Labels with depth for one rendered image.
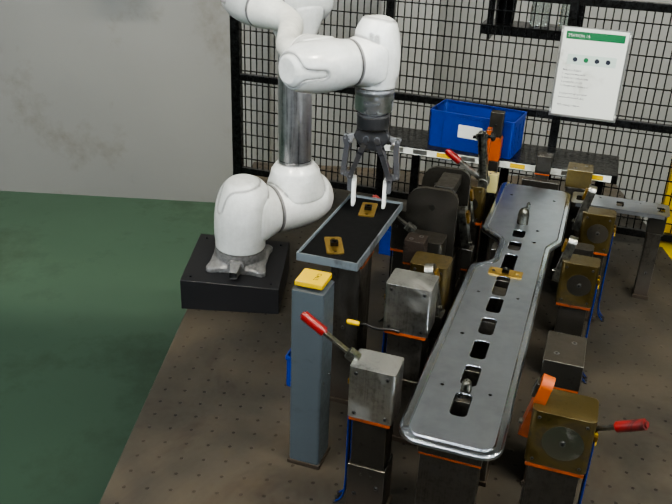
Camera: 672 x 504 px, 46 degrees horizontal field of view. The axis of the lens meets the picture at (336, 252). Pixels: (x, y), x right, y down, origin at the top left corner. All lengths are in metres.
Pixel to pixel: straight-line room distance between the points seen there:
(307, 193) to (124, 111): 2.67
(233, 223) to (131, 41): 2.63
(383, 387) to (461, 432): 0.17
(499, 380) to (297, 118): 1.08
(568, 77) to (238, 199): 1.25
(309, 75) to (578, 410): 0.83
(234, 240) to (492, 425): 1.11
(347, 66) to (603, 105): 1.40
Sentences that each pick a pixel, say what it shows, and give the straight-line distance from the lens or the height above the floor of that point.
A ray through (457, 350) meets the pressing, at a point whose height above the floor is 1.00.
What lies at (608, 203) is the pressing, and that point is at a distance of 2.57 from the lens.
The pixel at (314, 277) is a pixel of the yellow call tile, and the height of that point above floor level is 1.16.
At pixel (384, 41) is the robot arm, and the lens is 1.74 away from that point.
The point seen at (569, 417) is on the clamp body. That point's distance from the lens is 1.45.
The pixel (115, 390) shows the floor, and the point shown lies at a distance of 3.30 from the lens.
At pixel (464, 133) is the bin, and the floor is 1.09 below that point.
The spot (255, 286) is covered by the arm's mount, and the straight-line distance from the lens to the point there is 2.32.
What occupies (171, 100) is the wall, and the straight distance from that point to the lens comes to 4.82.
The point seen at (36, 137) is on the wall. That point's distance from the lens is 5.17.
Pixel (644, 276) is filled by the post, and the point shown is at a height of 0.78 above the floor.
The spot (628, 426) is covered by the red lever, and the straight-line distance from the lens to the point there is 1.47.
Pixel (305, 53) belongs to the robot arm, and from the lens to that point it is 1.64.
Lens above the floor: 1.90
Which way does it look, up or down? 26 degrees down
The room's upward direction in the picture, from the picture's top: 2 degrees clockwise
